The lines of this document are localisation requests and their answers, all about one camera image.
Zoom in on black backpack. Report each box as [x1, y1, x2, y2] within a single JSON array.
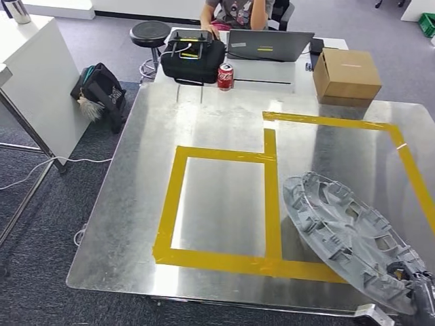
[[70, 62, 127, 134]]

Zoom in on steel thermos flask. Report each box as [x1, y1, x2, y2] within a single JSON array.
[[2, 0, 32, 26]]

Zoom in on silver wheel hubcap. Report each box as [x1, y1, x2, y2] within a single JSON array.
[[282, 171, 430, 316]]

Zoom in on white low cabinet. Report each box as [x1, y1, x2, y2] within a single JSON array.
[[22, 0, 96, 21]]

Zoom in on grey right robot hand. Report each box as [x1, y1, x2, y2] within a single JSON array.
[[387, 261, 435, 326]]

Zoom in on white partition block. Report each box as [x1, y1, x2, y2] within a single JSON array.
[[400, 0, 435, 22]]

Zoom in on green plastic crate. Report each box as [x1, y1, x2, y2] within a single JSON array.
[[417, 12, 435, 39]]

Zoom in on white desk with metal legs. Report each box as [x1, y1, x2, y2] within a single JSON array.
[[0, 11, 90, 249]]

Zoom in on red cola can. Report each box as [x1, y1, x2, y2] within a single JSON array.
[[217, 62, 234, 92]]

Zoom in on person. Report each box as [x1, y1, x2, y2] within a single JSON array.
[[199, 0, 276, 41]]

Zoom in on grey laptop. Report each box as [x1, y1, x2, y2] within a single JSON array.
[[227, 29, 315, 63]]

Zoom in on black round stool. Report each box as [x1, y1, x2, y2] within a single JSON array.
[[129, 20, 172, 84]]

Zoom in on yellow tape double frame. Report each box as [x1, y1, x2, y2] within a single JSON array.
[[152, 111, 435, 285]]

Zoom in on black carry bag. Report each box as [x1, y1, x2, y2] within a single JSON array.
[[160, 38, 227, 86]]

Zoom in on steel workbench table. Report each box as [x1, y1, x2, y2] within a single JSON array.
[[65, 81, 435, 318]]

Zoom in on pale furry keychain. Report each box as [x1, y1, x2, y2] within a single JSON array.
[[76, 92, 105, 123]]

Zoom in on black office chair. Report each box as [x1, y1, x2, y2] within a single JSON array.
[[268, 0, 295, 31]]

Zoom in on brown cardboard box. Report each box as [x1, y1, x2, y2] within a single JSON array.
[[313, 47, 383, 108]]

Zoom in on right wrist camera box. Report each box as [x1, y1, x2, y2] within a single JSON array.
[[353, 304, 396, 326]]

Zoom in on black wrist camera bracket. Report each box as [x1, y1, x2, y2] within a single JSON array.
[[353, 314, 391, 326]]

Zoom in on black remote controller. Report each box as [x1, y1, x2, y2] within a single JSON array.
[[168, 29, 214, 60]]

